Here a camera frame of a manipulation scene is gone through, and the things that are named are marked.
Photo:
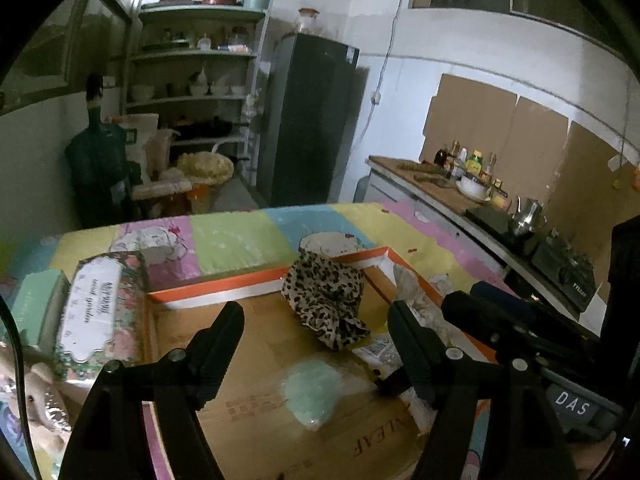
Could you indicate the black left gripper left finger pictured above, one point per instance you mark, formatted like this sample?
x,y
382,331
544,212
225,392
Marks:
x,y
139,422

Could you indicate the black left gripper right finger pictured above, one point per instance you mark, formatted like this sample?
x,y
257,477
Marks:
x,y
524,437

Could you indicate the beige plush toy in bag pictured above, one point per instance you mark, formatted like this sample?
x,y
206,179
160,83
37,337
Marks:
x,y
49,423

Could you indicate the black gas stove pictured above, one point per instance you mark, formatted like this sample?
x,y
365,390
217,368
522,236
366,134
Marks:
x,y
568,271

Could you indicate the floral tissue pack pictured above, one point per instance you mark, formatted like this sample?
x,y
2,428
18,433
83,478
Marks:
x,y
102,318

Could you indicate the green tissue pack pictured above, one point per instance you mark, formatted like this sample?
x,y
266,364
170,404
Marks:
x,y
37,308

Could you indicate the steel kettle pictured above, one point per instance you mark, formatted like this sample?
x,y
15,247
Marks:
x,y
528,217

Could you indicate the crumpled clear plastic bag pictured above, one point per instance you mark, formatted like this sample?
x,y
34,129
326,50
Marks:
x,y
420,299

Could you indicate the flat cardboard box orange rim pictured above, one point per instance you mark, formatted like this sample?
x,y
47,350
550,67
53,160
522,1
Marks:
x,y
248,427

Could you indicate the colourful patchwork play mat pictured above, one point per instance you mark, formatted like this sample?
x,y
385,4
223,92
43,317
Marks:
x,y
194,261

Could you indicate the white bowl on counter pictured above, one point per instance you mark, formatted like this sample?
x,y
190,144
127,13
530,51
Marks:
x,y
473,188

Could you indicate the leopard print scrunchie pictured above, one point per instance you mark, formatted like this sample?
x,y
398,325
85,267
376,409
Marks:
x,y
326,296

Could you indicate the yellow condiment bottle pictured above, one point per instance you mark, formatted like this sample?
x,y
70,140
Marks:
x,y
474,163

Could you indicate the kitchen counter wooden top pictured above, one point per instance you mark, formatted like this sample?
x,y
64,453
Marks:
x,y
447,207

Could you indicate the green water jug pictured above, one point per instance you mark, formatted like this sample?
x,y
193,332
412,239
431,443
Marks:
x,y
100,173

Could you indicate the yellow bag of food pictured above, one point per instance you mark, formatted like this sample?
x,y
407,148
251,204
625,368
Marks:
x,y
206,168

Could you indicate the white metal shelf rack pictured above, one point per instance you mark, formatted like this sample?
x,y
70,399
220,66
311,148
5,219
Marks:
x,y
198,66

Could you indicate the dark grey refrigerator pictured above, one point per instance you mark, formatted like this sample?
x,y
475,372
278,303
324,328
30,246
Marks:
x,y
309,90

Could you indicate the glass jar on refrigerator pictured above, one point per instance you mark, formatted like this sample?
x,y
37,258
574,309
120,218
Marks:
x,y
307,22

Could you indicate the cardboard wall panel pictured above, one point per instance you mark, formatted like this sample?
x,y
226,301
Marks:
x,y
540,154

